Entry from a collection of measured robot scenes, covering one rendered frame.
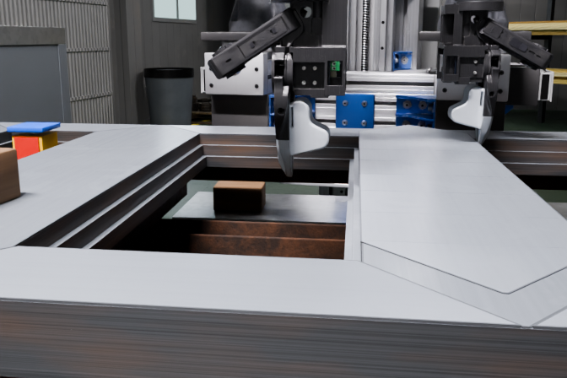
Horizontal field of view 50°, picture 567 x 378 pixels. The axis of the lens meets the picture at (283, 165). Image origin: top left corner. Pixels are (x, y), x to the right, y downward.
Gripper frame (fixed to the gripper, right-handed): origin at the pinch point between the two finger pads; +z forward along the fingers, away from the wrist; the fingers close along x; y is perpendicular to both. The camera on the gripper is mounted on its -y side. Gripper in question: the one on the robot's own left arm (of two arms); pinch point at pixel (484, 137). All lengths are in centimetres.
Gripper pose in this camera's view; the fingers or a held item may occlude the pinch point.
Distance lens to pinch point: 97.5
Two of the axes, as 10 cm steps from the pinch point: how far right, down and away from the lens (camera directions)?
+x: -1.2, 2.1, -9.7
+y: -9.9, -0.2, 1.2
